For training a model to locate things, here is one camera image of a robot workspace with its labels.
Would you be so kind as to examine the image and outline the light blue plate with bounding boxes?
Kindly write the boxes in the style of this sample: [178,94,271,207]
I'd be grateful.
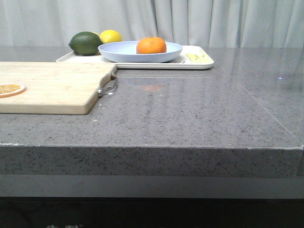
[98,41,183,63]

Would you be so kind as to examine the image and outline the whole orange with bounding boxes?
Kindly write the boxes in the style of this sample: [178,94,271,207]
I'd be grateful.
[136,37,167,54]

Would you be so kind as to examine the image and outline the white bear tray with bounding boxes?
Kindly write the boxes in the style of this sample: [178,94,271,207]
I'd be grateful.
[56,46,214,70]

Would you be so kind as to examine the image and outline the yellow toy knife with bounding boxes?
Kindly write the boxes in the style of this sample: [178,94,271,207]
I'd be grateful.
[186,53,201,64]

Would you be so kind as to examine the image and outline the yellow toy fork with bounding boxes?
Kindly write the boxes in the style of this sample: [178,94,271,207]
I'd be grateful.
[194,51,213,63]

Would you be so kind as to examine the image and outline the yellow lemon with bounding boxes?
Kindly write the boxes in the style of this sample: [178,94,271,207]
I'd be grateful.
[99,29,122,44]

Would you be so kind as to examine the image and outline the green lime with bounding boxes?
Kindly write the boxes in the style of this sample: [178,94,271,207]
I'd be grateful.
[68,31,103,56]

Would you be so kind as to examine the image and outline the bamboo cutting board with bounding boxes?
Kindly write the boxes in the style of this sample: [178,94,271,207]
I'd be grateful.
[0,62,117,114]

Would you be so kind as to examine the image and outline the grey curtain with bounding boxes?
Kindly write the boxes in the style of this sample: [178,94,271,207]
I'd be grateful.
[0,0,304,48]

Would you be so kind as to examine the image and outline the orange slice toy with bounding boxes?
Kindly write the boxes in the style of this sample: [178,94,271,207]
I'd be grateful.
[0,84,26,98]

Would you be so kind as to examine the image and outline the metal cutting board handle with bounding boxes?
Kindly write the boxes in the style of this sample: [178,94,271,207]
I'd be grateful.
[96,74,118,98]

